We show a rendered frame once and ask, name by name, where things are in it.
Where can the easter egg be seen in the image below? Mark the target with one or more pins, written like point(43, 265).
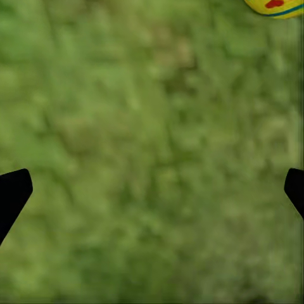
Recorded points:
point(278, 9)

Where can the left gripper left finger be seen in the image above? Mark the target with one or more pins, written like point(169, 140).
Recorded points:
point(15, 189)

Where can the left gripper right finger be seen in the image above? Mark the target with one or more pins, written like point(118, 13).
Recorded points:
point(294, 188)

